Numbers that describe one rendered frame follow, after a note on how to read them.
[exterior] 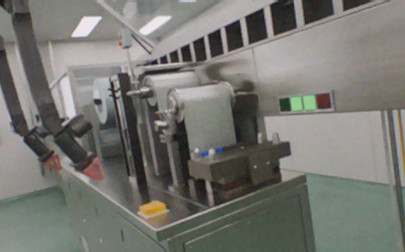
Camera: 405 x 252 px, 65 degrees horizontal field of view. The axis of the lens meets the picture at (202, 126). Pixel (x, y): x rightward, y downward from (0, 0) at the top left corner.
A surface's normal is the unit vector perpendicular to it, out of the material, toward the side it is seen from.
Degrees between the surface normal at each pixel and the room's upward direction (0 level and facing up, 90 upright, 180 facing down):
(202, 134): 90
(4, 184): 90
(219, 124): 90
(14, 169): 90
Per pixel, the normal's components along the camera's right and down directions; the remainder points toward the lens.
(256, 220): 0.52, 0.00
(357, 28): -0.84, 0.18
